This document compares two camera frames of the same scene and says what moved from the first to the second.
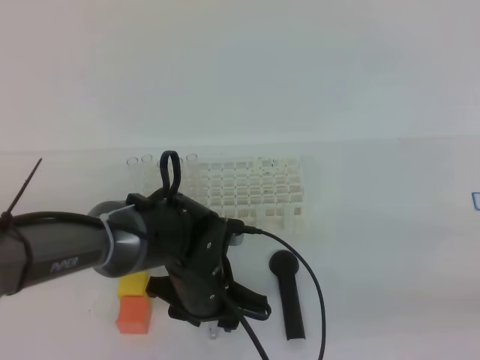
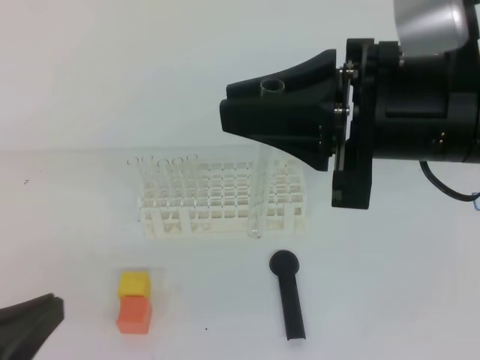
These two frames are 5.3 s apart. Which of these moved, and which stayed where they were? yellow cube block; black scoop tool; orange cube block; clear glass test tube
Moved: clear glass test tube
Stayed: yellow cube block; black scoop tool; orange cube block
